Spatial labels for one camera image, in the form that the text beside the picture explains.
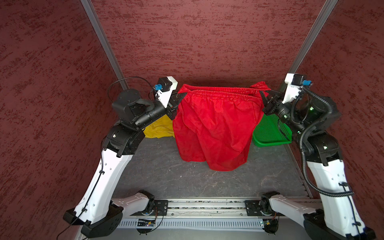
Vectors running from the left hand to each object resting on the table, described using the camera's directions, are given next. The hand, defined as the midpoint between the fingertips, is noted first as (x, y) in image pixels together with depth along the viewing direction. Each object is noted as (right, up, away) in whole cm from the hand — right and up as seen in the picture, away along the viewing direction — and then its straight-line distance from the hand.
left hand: (183, 94), depth 52 cm
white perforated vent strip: (+4, -60, +19) cm, 63 cm away
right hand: (+28, +1, +1) cm, 28 cm away
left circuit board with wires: (-21, -63, +20) cm, 69 cm away
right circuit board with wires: (+42, -62, +19) cm, 77 cm away
